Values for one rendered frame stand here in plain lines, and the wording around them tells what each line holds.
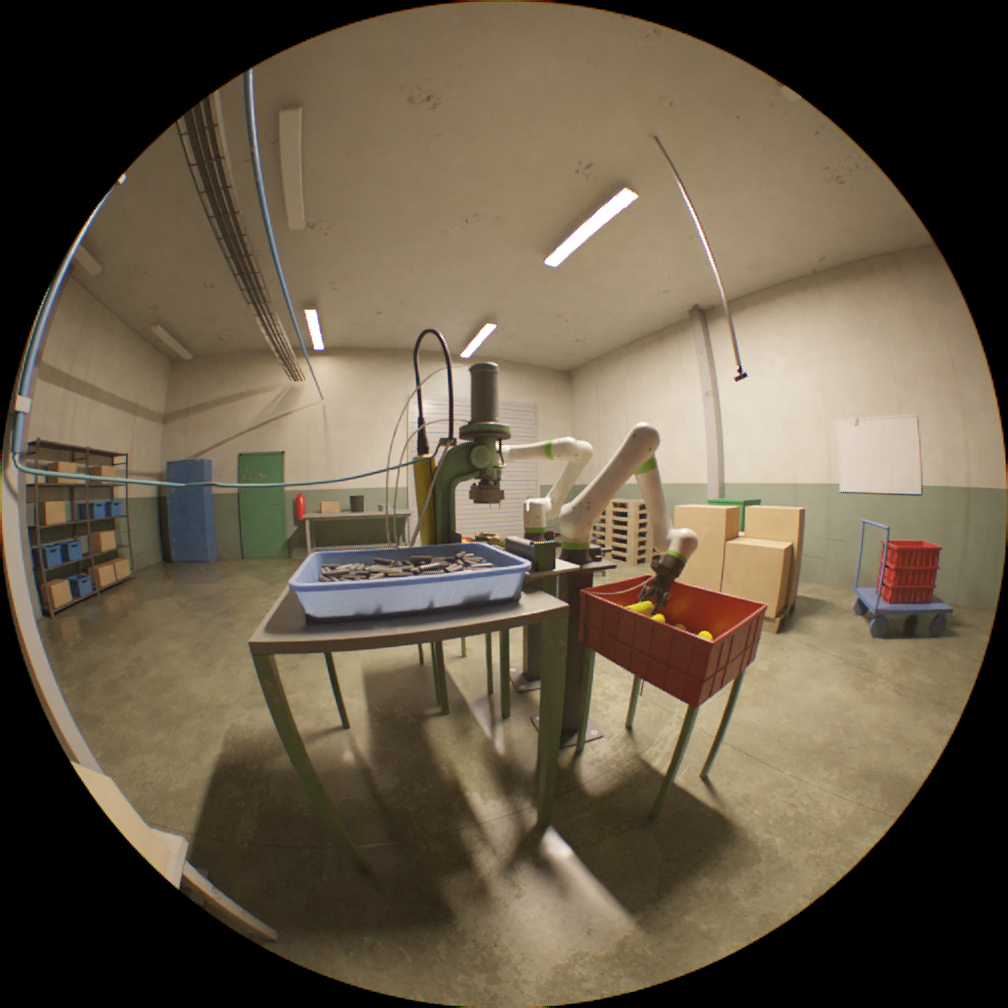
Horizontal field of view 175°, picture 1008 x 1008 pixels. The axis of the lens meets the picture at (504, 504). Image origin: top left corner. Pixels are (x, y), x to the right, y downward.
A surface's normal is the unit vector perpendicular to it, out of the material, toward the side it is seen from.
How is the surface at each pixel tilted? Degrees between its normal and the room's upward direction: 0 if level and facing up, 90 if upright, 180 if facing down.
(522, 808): 0
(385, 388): 90
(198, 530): 90
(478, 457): 90
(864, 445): 90
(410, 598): 100
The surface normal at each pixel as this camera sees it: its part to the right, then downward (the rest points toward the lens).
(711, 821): -0.01, -1.00
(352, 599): 0.40, 0.21
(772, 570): -0.88, 0.04
